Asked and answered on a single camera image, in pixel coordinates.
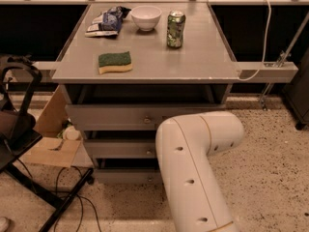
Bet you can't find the white bowl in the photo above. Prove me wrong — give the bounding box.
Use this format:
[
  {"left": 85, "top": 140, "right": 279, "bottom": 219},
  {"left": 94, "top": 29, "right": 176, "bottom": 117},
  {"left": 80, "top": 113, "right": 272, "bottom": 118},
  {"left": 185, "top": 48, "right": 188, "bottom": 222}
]
[{"left": 130, "top": 5, "right": 162, "bottom": 31}]

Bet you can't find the green soda can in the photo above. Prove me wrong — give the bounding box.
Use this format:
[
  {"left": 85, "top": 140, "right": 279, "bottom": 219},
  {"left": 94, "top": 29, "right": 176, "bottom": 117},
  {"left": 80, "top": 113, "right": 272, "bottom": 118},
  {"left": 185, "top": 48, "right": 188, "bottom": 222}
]
[{"left": 167, "top": 10, "right": 186, "bottom": 48}]

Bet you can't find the grey drawer cabinet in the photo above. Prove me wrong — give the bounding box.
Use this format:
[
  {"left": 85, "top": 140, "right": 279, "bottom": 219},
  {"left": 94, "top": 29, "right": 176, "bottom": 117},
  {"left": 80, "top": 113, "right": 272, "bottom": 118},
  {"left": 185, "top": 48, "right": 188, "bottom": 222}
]
[{"left": 53, "top": 3, "right": 238, "bottom": 171}]

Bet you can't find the blue white snack bag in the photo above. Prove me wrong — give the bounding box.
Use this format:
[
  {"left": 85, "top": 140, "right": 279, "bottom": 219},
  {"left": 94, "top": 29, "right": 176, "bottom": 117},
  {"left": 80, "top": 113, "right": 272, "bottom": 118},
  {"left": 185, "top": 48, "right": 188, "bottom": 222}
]
[{"left": 85, "top": 6, "right": 130, "bottom": 37}]

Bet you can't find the white round container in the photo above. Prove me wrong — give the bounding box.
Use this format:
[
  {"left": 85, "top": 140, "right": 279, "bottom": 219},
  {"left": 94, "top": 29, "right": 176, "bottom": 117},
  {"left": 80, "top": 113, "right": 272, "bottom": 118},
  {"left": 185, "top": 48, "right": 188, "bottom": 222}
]
[{"left": 63, "top": 126, "right": 81, "bottom": 140}]

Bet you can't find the metal diagonal brace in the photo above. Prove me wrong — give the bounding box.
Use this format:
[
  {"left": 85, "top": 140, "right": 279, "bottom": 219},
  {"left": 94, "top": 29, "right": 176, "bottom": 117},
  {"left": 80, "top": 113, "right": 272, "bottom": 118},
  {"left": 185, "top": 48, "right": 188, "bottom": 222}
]
[{"left": 259, "top": 12, "right": 309, "bottom": 111}]

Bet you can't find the grey top drawer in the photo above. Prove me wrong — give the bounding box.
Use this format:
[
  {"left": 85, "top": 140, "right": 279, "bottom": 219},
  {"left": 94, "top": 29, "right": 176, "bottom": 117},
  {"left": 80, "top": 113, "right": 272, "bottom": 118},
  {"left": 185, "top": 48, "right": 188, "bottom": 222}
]
[{"left": 66, "top": 103, "right": 225, "bottom": 131}]

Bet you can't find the grey drawer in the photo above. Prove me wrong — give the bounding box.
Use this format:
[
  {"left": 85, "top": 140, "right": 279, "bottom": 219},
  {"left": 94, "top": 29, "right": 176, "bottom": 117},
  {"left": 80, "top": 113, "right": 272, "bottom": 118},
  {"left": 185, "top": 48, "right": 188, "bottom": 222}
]
[
  {"left": 66, "top": 103, "right": 225, "bottom": 131},
  {"left": 94, "top": 169, "right": 162, "bottom": 184},
  {"left": 83, "top": 140, "right": 156, "bottom": 159}
]

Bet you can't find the brown cardboard sheet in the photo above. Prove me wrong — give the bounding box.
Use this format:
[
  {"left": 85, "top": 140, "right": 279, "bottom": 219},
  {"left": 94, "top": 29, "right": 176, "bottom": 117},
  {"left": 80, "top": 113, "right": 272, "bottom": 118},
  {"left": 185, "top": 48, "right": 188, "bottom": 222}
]
[{"left": 23, "top": 87, "right": 81, "bottom": 167}]

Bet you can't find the grey middle drawer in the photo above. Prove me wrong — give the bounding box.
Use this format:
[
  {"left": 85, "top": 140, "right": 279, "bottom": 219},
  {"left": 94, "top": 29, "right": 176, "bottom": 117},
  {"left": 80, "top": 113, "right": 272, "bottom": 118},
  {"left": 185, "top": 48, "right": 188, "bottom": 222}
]
[{"left": 83, "top": 140, "right": 156, "bottom": 159}]

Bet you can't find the grey bottom drawer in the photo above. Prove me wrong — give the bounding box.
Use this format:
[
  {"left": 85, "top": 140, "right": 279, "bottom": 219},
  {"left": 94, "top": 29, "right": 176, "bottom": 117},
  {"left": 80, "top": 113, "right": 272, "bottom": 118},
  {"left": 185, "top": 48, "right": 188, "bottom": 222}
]
[{"left": 94, "top": 169, "right": 162, "bottom": 184}]

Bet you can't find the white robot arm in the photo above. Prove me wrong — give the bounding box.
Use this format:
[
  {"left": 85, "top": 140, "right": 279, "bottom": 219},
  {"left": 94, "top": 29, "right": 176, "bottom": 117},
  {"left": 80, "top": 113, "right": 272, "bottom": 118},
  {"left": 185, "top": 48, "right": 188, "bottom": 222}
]
[{"left": 155, "top": 111, "right": 244, "bottom": 232}]

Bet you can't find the black cart at right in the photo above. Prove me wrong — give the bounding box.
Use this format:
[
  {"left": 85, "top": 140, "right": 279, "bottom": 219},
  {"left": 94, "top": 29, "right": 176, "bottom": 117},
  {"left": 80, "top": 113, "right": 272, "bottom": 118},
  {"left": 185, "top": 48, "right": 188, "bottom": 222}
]
[{"left": 284, "top": 48, "right": 309, "bottom": 131}]

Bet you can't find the white cable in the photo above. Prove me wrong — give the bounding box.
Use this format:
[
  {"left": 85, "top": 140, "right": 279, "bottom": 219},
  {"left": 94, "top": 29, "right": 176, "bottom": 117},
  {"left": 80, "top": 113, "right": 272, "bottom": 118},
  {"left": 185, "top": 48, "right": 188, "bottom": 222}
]
[{"left": 237, "top": 0, "right": 272, "bottom": 83}]

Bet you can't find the green yellow sponge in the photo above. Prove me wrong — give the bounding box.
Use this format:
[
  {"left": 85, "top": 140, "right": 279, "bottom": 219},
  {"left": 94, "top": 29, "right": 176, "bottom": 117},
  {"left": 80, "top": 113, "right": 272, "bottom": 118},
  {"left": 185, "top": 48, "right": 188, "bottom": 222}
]
[{"left": 98, "top": 51, "right": 132, "bottom": 74}]

